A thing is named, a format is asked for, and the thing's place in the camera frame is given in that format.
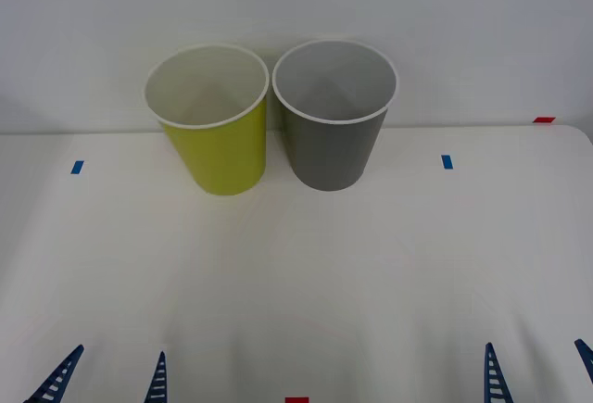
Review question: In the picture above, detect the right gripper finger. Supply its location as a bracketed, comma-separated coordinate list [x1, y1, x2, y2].
[483, 341, 504, 403]
[574, 338, 593, 370]

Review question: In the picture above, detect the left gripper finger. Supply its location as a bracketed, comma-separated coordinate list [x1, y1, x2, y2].
[25, 344, 86, 403]
[142, 350, 168, 403]

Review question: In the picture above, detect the yellow-green plastic bin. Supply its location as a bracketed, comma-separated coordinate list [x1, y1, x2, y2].
[142, 41, 271, 197]

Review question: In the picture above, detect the grey plastic bin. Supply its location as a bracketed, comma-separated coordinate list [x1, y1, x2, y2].
[271, 37, 400, 192]

